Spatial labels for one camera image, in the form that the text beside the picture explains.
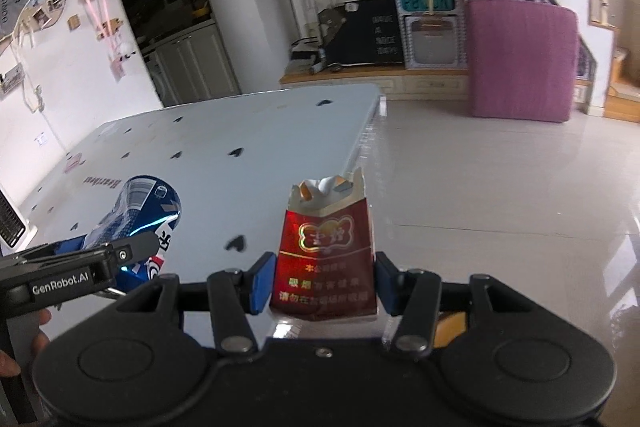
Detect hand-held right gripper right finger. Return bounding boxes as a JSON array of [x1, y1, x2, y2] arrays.
[[374, 252, 546, 355]]

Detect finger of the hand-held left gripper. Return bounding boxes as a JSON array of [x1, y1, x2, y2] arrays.
[[107, 233, 161, 269], [0, 234, 108, 269]]

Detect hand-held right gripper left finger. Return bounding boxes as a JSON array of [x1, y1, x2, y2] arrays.
[[100, 252, 278, 355]]

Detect crushed blue drink can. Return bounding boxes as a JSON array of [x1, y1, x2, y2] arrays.
[[82, 176, 182, 297]]

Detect red cigarette pack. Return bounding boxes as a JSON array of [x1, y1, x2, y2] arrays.
[[270, 168, 377, 323]]

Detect person's left hand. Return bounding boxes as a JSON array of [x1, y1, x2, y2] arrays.
[[0, 308, 52, 379]]

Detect white heater with black grille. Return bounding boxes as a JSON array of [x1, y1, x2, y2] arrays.
[[0, 189, 38, 253]]

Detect orange wooden stool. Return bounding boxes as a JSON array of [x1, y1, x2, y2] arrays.
[[432, 313, 471, 348]]

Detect grey-green panelled cabinet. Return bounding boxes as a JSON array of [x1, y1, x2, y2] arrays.
[[142, 24, 241, 108]]

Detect low wooden drawer platform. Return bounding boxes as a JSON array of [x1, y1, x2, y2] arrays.
[[279, 67, 471, 100]]

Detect black chalkboard sign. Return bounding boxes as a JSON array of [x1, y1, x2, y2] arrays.
[[320, 0, 405, 68]]

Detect teal letter sign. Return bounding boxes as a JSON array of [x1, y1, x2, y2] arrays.
[[397, 0, 455, 14]]

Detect wooden steps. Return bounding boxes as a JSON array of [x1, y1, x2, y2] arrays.
[[602, 47, 640, 124]]

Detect white wall cable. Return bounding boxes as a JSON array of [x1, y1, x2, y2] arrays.
[[15, 37, 46, 112]]

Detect pink hanging wall decoration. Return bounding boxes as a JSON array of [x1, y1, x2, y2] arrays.
[[80, 0, 136, 80]]

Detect white wire crate rack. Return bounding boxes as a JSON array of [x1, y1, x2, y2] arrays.
[[395, 0, 468, 70]]

